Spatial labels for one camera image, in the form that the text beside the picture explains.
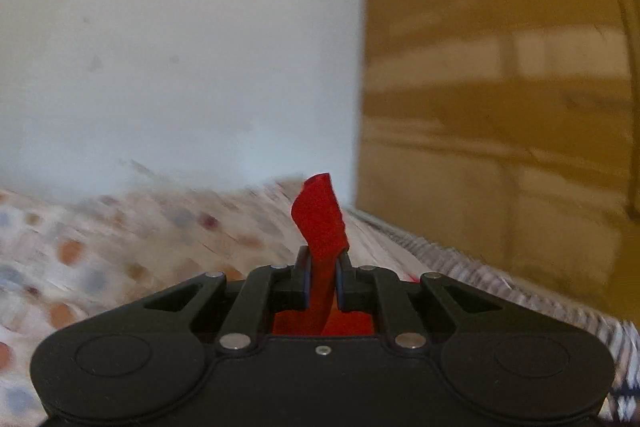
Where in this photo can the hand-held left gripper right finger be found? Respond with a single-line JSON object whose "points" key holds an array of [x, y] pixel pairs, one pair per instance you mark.
{"points": [[341, 282]]}

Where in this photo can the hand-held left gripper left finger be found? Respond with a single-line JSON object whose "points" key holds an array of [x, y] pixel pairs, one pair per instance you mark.
{"points": [[303, 279]]}

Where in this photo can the red knit garment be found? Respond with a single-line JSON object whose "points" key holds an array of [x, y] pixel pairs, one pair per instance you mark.
{"points": [[321, 217]]}

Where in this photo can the striped blanket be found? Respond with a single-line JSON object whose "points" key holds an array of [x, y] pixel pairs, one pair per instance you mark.
{"points": [[500, 287]]}

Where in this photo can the floral bed cover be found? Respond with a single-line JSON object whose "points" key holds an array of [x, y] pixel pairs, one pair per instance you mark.
{"points": [[125, 247]]}

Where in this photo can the brown wooden wardrobe panel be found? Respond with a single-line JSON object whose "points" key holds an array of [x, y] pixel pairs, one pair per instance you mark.
{"points": [[500, 82]]}

